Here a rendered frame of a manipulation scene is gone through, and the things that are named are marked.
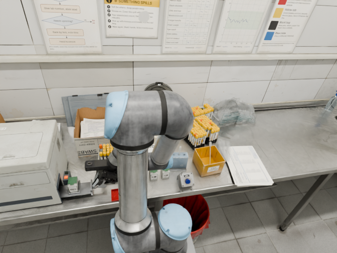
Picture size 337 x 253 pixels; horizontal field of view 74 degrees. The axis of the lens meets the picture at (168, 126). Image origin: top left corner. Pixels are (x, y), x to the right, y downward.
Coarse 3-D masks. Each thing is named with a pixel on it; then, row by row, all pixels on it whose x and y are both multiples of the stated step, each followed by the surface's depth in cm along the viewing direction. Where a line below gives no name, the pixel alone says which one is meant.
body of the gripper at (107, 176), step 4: (108, 160) 100; (108, 164) 100; (112, 168) 103; (116, 168) 101; (100, 172) 104; (104, 172) 102; (108, 172) 103; (112, 172) 105; (116, 172) 105; (100, 176) 103; (104, 176) 102; (108, 176) 103; (112, 176) 103; (116, 176) 104; (108, 180) 106; (112, 180) 105; (116, 180) 106
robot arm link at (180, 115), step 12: (168, 96) 55; (180, 96) 57; (168, 108) 53; (180, 108) 55; (168, 120) 54; (180, 120) 55; (192, 120) 60; (168, 132) 56; (180, 132) 59; (156, 144) 76; (168, 144) 70; (156, 156) 82; (168, 156) 80; (156, 168) 91; (168, 168) 94
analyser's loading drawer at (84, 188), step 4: (80, 184) 110; (84, 184) 111; (88, 184) 111; (60, 188) 108; (64, 188) 108; (80, 188) 109; (84, 188) 109; (88, 188) 109; (60, 192) 106; (64, 192) 107; (68, 192) 105; (76, 192) 106; (80, 192) 107; (84, 192) 108; (88, 192) 108; (92, 192) 109; (64, 196) 105; (68, 196) 106
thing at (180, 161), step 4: (176, 152) 125; (180, 152) 126; (184, 152) 126; (176, 156) 123; (180, 156) 123; (184, 156) 123; (176, 160) 124; (180, 160) 124; (184, 160) 124; (176, 164) 126; (180, 164) 126; (184, 164) 127; (172, 168) 128; (176, 168) 128; (180, 168) 128; (184, 168) 129
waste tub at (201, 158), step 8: (200, 152) 132; (208, 152) 135; (216, 152) 131; (192, 160) 135; (200, 160) 124; (208, 160) 135; (216, 160) 133; (224, 160) 124; (200, 168) 125; (208, 168) 122; (216, 168) 125
